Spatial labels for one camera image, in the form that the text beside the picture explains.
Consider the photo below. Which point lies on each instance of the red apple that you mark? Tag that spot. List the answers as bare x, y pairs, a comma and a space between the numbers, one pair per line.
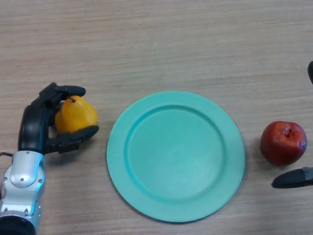
283, 144

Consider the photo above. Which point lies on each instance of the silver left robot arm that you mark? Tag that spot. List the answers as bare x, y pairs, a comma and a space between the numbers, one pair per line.
22, 191

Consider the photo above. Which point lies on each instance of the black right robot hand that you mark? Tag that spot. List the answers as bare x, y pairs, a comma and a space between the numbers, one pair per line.
291, 177

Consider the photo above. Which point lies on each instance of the yellow pear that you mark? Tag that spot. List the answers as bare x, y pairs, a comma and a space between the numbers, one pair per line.
78, 115

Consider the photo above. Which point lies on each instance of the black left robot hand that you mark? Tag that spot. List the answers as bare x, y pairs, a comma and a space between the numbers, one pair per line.
31, 129

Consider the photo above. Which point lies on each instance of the green plate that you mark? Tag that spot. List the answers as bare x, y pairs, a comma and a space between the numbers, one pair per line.
175, 156

